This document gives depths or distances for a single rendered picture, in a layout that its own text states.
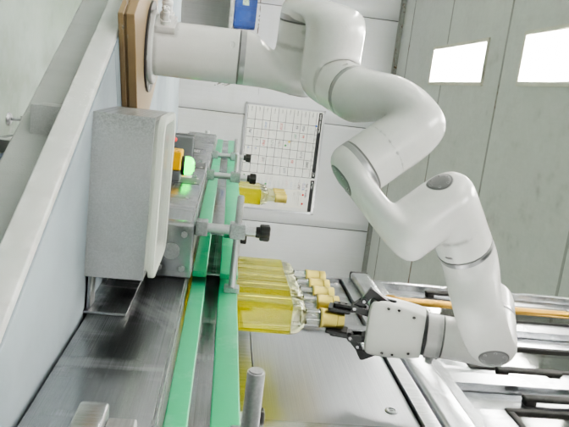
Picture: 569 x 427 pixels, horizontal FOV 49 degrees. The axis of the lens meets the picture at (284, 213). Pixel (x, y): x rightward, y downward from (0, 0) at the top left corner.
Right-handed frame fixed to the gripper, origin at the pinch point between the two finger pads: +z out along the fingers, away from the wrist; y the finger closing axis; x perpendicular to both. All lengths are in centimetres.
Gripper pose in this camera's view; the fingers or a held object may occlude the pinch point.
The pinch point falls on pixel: (338, 318)
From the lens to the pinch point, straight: 113.5
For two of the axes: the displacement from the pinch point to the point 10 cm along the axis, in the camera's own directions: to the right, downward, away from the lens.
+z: -9.8, -1.4, 1.4
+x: -1.7, 1.8, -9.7
